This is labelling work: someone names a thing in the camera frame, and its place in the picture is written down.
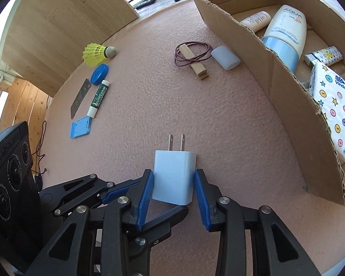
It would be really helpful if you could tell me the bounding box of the pine plank panel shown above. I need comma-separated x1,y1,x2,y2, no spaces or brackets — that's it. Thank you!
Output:
0,76,51,144

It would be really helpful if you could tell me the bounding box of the large light wooden board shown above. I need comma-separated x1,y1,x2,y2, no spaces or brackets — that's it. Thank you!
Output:
0,0,140,98

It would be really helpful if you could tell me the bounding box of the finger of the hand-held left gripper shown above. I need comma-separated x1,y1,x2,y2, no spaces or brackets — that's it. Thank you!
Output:
40,174,142,217
128,206,189,261

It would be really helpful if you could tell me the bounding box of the cardboard box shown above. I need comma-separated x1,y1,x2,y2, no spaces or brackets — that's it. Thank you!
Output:
188,0,345,207

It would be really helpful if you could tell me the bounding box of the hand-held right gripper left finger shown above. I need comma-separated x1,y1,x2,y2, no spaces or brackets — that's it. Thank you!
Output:
24,169,155,276

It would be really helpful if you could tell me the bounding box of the thin black cable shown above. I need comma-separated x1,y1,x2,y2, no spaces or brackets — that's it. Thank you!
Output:
32,121,48,176

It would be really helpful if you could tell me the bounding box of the yellow shuttlecock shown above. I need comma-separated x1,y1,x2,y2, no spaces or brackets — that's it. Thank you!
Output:
83,43,117,66

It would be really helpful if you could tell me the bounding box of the brown hair tie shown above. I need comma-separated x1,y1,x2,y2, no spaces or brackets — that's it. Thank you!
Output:
174,42,213,67

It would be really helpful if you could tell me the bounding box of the patterned tissue pack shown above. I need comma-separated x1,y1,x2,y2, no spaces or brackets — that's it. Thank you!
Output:
308,62,345,163

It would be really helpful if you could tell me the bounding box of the green white lip balm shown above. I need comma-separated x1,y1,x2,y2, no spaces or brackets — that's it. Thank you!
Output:
87,80,110,118

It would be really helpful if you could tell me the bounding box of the wooden clothespin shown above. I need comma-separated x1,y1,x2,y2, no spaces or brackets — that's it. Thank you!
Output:
181,44,209,80

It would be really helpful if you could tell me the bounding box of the white blue sunscreen tube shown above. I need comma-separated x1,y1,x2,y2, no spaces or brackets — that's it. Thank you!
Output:
262,5,308,74

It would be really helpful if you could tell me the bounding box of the blue phone stand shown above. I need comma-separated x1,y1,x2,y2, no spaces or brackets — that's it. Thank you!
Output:
69,116,91,139

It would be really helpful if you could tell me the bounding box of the white wall charger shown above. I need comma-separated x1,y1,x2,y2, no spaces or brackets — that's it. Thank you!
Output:
152,134,197,207

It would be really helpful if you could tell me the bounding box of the small white lotion bottle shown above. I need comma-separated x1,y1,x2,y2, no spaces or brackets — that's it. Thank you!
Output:
240,11,271,32

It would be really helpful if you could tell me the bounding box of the patterned lighter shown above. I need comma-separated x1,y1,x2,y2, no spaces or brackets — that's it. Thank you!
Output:
304,46,344,66

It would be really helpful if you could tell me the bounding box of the blue round lid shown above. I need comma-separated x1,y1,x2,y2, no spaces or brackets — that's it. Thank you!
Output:
90,63,110,86

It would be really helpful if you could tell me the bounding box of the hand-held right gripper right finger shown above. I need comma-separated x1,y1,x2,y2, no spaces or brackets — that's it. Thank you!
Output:
193,169,319,276

